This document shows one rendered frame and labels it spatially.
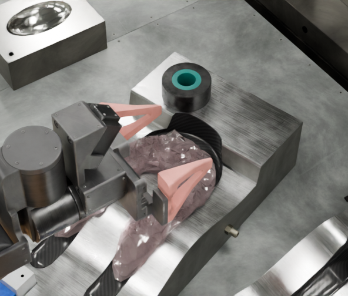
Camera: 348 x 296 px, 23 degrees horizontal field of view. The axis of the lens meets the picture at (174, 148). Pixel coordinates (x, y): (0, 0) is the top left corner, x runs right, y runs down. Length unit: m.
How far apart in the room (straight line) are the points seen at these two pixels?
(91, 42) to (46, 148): 0.80
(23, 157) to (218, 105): 0.62
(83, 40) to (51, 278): 0.51
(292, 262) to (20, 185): 0.50
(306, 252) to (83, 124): 0.48
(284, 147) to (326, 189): 0.12
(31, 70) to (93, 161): 0.73
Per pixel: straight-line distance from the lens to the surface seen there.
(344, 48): 1.69
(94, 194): 0.87
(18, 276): 1.24
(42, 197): 0.84
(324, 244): 1.21
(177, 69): 1.39
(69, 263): 1.27
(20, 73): 1.56
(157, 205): 0.90
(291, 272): 1.21
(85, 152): 0.84
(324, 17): 1.75
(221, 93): 1.40
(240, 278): 1.32
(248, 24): 1.69
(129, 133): 0.98
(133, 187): 0.88
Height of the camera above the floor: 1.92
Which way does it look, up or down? 50 degrees down
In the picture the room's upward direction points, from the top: straight up
